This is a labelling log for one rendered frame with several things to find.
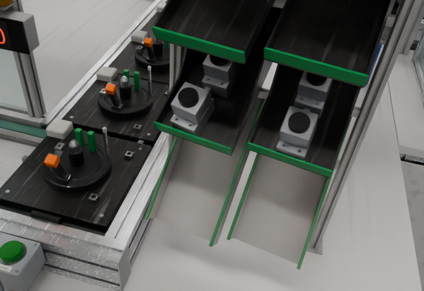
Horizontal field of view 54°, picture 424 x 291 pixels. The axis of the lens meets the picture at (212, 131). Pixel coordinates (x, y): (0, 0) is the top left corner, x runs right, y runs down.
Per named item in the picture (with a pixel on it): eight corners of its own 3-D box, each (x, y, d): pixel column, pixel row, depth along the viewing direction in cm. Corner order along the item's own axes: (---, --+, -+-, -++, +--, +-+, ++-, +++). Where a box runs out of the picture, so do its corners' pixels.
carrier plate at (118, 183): (107, 232, 79) (106, 225, 77) (-6, 202, 82) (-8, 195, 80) (151, 151, 97) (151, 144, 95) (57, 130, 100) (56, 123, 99)
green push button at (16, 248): (16, 268, 71) (14, 262, 70) (-5, 262, 72) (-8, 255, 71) (29, 249, 74) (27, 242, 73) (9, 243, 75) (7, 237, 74)
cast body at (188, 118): (196, 140, 64) (190, 118, 58) (172, 129, 66) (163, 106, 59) (221, 98, 67) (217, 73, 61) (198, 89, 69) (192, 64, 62)
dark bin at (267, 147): (330, 178, 61) (338, 158, 54) (247, 149, 64) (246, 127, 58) (376, 37, 72) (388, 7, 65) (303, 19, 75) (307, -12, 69)
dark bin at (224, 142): (231, 156, 63) (228, 134, 56) (156, 129, 66) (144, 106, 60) (291, 22, 74) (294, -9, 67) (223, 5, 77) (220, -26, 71)
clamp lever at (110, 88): (119, 108, 101) (111, 91, 94) (111, 106, 101) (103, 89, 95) (124, 96, 103) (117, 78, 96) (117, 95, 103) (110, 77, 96)
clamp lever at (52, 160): (66, 181, 82) (53, 165, 75) (57, 178, 82) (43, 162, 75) (74, 165, 83) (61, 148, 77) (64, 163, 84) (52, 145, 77)
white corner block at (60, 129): (65, 146, 96) (62, 132, 93) (47, 142, 97) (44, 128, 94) (75, 134, 100) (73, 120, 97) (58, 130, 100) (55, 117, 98)
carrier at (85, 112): (153, 148, 98) (153, 105, 90) (60, 126, 101) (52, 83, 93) (183, 93, 116) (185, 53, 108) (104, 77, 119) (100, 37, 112)
